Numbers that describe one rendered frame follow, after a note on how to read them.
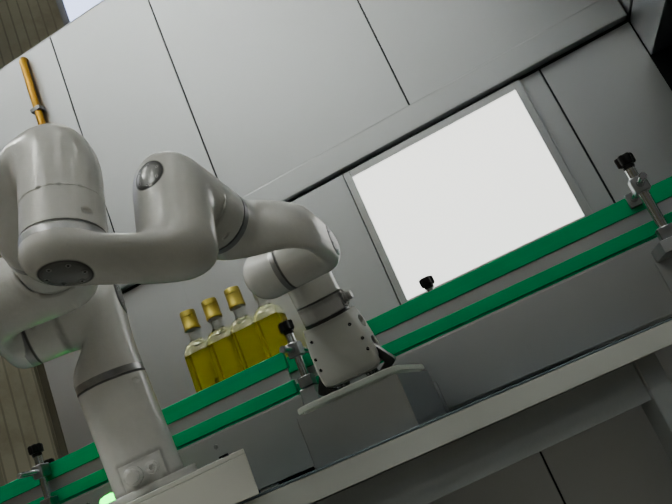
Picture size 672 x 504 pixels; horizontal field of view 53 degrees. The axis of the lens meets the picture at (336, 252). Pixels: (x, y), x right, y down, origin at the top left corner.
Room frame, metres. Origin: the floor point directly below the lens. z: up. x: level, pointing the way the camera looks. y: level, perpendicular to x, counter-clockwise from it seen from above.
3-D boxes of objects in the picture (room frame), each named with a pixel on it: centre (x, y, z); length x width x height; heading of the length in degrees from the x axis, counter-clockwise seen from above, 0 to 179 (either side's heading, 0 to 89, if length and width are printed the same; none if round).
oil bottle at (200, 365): (1.42, 0.35, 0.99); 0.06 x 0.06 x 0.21; 75
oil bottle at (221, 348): (1.40, 0.30, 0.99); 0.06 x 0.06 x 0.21; 75
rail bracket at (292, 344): (1.23, 0.13, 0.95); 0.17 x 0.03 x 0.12; 166
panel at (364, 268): (1.45, -0.07, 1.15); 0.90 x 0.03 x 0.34; 76
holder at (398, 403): (1.14, 0.04, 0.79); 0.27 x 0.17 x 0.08; 166
